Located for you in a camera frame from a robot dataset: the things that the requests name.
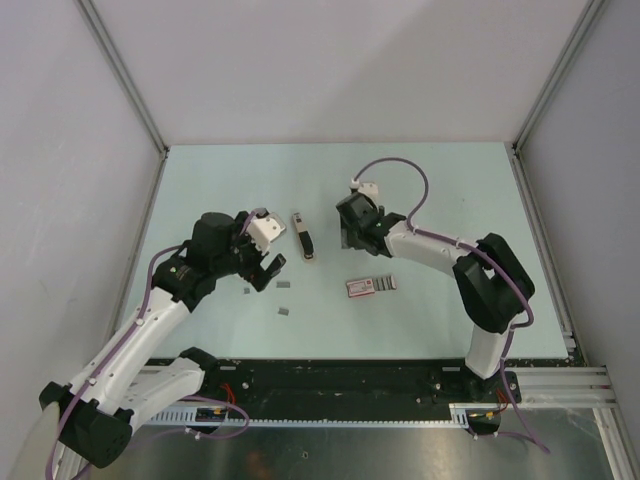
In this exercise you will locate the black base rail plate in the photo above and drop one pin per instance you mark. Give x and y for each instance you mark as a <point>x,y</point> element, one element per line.
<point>353,391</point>

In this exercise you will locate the red white staple box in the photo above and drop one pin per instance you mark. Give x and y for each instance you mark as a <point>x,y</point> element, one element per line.
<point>368,286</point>

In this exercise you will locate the grey slotted cable duct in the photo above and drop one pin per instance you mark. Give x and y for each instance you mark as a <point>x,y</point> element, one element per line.
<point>208,416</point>

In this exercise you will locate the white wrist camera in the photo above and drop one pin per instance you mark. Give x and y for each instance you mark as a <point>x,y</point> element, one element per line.
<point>264,229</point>
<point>369,189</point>

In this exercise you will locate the right aluminium corner post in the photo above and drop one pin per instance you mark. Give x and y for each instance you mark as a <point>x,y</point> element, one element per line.
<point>583,28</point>

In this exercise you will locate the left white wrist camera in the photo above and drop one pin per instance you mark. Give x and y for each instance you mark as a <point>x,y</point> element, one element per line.
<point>264,229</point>

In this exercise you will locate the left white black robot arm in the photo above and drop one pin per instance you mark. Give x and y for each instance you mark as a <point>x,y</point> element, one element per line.
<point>102,407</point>

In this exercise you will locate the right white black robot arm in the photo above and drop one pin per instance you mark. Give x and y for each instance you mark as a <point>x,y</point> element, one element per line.
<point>493,285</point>

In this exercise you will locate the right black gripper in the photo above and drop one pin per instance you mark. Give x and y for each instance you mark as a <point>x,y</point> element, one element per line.
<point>348,239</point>

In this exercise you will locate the aluminium corner post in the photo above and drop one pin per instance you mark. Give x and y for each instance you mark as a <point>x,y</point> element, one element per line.
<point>583,28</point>
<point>114,60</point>

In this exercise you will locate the left aluminium corner post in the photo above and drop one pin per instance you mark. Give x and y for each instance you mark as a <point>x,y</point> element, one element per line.
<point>114,60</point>

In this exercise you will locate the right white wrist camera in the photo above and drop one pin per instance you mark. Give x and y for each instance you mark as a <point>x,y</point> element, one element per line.
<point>369,189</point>

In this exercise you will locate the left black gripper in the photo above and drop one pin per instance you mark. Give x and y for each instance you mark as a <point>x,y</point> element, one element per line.
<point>255,273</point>

